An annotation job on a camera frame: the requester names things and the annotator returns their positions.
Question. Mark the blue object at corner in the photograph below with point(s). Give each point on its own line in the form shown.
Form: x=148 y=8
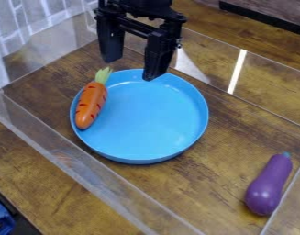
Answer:
x=6 y=222

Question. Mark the purple toy eggplant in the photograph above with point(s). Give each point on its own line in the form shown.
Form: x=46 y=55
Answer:
x=264 y=190

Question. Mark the orange toy carrot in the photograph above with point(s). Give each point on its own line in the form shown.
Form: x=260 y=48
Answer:
x=92 y=99

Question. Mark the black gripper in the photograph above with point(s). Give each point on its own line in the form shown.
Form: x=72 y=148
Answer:
x=116 y=18

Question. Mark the clear acrylic enclosure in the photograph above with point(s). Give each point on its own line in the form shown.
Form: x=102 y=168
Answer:
x=73 y=193

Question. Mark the blue round plate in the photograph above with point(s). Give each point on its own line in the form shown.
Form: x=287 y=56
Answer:
x=150 y=120

